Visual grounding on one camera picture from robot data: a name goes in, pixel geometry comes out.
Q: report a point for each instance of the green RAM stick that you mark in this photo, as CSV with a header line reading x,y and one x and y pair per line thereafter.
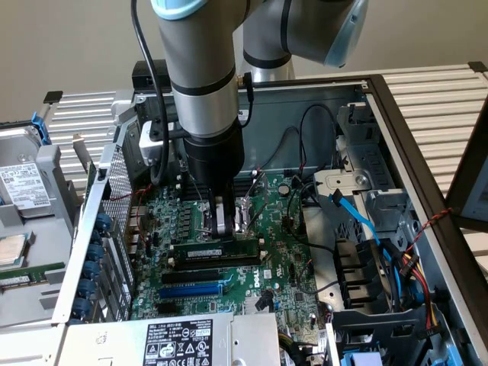
x,y
38,272
228,251

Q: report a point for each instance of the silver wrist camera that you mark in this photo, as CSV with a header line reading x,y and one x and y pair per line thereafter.
x,y
150,146

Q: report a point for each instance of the green Dell motherboard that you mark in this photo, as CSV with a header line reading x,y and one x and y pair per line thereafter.
x,y
274,228

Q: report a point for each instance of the grey parts rack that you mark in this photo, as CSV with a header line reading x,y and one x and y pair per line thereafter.
x,y
49,228

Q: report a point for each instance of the silver CPU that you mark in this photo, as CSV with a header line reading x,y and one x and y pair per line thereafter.
x,y
13,248

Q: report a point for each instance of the long black expansion slot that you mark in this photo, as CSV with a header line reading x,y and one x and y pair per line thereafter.
x,y
190,277

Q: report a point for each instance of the blue plastic disk rail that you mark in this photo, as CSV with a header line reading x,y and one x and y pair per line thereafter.
x,y
42,127

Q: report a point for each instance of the black camera bracket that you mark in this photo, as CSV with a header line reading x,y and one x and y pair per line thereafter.
x,y
176,131

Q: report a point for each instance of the silver chipset heat sink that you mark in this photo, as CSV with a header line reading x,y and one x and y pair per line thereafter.
x,y
248,307

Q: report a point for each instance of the short black expansion slot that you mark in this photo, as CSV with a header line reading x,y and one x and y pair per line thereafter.
x,y
165,309

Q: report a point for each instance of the white label sticker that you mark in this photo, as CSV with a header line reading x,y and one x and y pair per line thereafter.
x,y
242,113

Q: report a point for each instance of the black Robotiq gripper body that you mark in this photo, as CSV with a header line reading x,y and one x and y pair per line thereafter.
x,y
213,156

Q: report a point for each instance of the open grey PC case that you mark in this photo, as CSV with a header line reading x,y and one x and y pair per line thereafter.
x,y
274,114

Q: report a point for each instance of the silver metal disk bay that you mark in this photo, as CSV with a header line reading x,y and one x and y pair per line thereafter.
x,y
377,164

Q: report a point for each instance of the black table end cap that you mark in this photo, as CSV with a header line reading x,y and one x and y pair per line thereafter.
x,y
478,66
53,97

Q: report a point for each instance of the thin metal locking lever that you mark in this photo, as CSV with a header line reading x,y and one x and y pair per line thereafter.
x,y
198,192
259,215

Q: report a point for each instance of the black block behind case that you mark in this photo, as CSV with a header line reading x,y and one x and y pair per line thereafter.
x,y
143,76

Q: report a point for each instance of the black plastic fan shroud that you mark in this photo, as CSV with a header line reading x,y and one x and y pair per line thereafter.
x,y
354,267

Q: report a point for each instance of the black framed panel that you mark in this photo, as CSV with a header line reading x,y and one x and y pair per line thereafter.
x,y
461,183

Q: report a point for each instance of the round coin battery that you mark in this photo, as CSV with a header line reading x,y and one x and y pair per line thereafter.
x,y
283,189

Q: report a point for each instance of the black plastic drive caddy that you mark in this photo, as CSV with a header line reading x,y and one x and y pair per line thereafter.
x,y
381,324

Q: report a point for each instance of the grey power supply with label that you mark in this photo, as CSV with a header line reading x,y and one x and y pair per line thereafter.
x,y
114,343

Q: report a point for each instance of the blue plastic caddy piece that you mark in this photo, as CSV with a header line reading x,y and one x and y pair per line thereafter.
x,y
362,360

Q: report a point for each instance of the graphics card with metal bracket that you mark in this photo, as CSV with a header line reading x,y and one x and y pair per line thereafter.
x,y
89,171

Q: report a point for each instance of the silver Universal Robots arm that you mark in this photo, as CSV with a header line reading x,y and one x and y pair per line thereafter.
x,y
198,57

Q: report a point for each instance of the blue expansion slot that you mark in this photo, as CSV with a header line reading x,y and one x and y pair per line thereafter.
x,y
190,291

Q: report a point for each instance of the silver hard disk with label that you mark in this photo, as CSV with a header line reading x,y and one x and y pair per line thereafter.
x,y
26,183

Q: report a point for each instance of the blue card retention clip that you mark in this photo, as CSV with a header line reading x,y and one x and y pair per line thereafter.
x,y
82,308
92,270
103,223
88,288
96,253

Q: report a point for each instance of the CPU socket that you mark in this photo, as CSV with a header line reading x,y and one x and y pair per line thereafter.
x,y
242,221

